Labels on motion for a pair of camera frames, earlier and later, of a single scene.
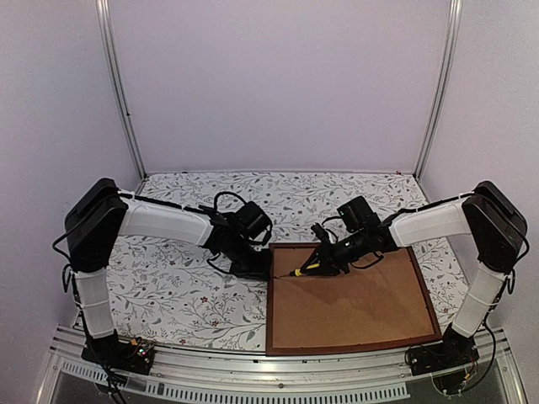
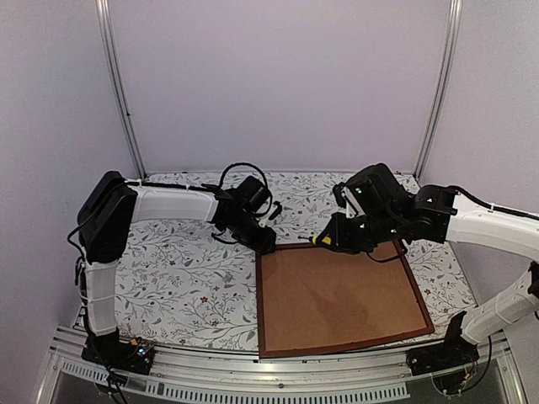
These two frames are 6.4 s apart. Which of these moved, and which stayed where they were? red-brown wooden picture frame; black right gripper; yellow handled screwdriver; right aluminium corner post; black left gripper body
Moved: black left gripper body; black right gripper; yellow handled screwdriver
Stayed: red-brown wooden picture frame; right aluminium corner post
